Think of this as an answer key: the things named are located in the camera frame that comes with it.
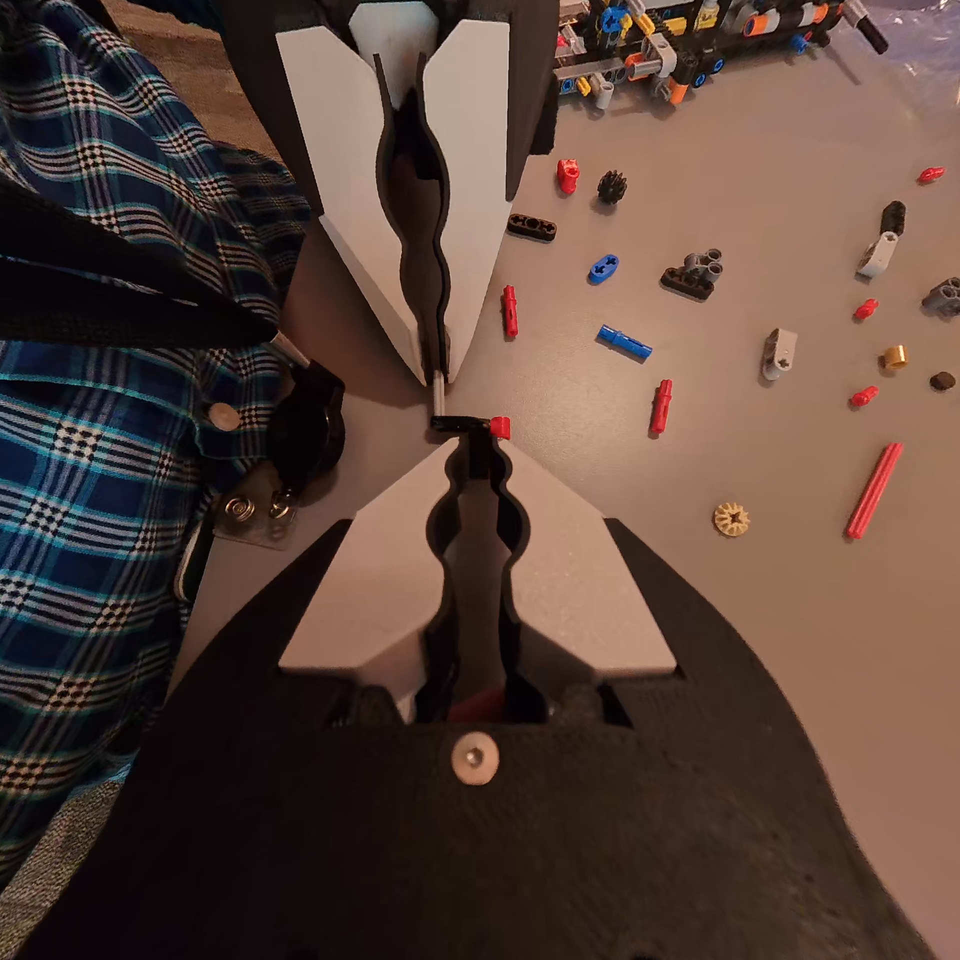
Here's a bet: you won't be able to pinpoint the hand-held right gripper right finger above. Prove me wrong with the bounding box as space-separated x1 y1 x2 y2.
491 438 678 725

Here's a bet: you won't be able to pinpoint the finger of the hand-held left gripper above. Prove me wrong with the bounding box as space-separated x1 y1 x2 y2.
395 2 513 385
276 2 436 386

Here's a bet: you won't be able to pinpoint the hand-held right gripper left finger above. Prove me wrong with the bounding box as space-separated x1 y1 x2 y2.
279 438 471 725

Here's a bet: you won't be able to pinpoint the black lego frame piece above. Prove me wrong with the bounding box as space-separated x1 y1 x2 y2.
429 416 496 483

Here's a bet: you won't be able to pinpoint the lego car chassis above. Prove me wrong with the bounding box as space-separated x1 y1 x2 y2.
553 0 891 112

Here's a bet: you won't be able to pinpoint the blue lego pin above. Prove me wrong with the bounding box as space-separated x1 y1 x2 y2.
597 323 654 363

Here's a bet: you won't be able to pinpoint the black grey lego connector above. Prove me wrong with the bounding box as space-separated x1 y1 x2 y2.
659 248 724 303

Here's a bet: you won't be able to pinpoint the long red lego axle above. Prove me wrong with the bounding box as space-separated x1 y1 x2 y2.
845 441 906 542

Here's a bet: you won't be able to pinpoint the light grey lego liftarm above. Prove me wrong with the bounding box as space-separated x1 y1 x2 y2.
760 327 798 382

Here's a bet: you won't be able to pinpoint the clear badge holder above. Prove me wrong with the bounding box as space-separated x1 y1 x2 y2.
174 483 301 605

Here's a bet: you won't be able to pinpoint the black badge reel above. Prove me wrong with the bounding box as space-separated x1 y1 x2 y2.
267 361 348 490

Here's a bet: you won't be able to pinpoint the blue plaid shirt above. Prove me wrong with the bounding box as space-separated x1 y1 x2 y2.
0 0 314 894

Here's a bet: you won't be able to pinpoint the grey trousers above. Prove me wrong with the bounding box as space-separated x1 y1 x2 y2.
0 780 125 960

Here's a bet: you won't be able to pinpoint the clear plastic bag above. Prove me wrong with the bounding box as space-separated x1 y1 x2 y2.
847 0 960 84

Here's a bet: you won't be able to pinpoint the black lanyard strap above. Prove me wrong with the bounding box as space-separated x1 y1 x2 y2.
0 183 312 369

